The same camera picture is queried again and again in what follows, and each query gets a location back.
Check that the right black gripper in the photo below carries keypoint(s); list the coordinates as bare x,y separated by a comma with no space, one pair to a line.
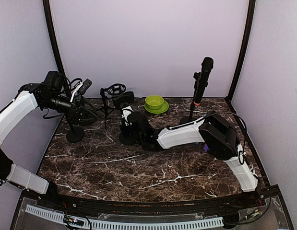
124,132

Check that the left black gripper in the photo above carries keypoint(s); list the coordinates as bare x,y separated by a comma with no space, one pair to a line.
81,109

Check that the black round-base mic stand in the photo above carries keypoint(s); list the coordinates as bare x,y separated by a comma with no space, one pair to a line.
117,100
199,88
86,117
76,133

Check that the purple microphone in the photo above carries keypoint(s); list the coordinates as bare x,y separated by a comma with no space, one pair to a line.
205,149

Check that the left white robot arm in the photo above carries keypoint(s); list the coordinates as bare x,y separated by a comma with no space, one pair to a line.
49,94

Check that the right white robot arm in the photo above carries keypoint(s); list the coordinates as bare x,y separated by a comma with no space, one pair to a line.
220,137

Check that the lime green bowl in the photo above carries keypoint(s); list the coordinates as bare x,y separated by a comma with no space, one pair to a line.
154,101

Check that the lime green plate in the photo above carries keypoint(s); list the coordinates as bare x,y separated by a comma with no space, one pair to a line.
164,107

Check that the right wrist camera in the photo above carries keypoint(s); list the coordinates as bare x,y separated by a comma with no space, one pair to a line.
126,110

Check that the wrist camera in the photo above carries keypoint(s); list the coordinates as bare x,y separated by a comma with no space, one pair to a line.
126,110
80,89

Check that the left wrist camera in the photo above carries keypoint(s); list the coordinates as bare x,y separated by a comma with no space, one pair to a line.
80,89

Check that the white slotted cable duct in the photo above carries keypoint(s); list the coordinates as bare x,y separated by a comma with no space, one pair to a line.
124,222

